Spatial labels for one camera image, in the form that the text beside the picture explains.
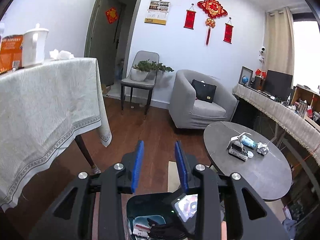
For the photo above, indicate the fringed desk cloth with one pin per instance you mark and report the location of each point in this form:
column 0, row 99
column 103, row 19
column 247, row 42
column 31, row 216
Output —
column 292, row 123

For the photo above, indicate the orange box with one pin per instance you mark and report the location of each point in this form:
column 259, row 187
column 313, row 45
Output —
column 11, row 53

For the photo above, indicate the red Chinese knot ornament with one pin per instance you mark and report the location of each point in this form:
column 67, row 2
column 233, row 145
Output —
column 213, row 9

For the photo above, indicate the white paper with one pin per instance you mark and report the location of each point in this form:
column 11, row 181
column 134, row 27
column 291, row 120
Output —
column 262, row 148

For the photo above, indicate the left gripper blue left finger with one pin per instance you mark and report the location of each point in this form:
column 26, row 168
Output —
column 136, row 169

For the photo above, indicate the white ceramic jug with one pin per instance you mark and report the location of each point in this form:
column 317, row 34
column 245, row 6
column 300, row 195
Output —
column 33, row 46

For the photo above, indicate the wall calendar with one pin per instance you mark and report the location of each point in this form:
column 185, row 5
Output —
column 157, row 12

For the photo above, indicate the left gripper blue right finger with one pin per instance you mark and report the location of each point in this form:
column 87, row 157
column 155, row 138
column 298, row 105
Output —
column 181, row 166

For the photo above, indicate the SanDisk cardboard package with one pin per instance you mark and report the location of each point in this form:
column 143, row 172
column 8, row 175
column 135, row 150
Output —
column 141, row 225

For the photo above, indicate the picture frame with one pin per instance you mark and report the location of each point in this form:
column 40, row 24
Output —
column 245, row 72

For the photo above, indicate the beige curtain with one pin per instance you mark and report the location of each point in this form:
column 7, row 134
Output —
column 279, row 41

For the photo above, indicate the round grey marble table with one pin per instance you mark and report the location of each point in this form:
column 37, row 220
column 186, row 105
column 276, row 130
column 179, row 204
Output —
column 269, row 175

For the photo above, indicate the small globe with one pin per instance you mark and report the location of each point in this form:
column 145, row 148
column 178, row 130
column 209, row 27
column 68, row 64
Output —
column 245, row 80

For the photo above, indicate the red door sticker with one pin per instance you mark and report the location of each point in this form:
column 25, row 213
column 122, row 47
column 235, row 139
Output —
column 111, row 15

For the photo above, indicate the black monitor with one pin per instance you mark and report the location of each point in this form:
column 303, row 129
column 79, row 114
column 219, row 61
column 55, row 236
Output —
column 278, row 84

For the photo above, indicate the grey armchair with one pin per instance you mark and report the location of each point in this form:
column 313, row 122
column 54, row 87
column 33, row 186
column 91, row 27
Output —
column 189, row 112

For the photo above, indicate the white security camera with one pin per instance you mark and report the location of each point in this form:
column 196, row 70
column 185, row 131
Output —
column 262, row 54

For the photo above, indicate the blue tissue pack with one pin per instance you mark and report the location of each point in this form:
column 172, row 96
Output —
column 246, row 141

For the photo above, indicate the black bag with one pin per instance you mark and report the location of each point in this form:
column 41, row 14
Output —
column 204, row 92

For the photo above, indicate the dark trash bin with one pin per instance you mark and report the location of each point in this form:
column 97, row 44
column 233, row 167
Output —
column 177, row 208

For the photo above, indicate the red scroll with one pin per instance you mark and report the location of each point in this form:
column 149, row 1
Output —
column 190, row 17
column 228, row 31

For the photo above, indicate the right red scroll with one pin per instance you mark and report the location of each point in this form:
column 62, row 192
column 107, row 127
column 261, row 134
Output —
column 228, row 31

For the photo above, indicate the grey door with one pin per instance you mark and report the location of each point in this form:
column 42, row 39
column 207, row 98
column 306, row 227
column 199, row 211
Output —
column 110, row 43

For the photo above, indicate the beige floor rug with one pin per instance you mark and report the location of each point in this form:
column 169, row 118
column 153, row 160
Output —
column 173, row 177

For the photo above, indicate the white plastic lid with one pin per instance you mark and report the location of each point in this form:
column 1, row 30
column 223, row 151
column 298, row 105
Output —
column 250, row 154

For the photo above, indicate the left red scroll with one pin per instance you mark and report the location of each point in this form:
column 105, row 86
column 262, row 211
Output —
column 190, row 17

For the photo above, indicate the grey dining chair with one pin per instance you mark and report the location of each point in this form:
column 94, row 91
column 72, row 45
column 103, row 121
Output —
column 148, row 84

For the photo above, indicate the potted green plant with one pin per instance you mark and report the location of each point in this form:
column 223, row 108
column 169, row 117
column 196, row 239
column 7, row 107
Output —
column 140, row 71

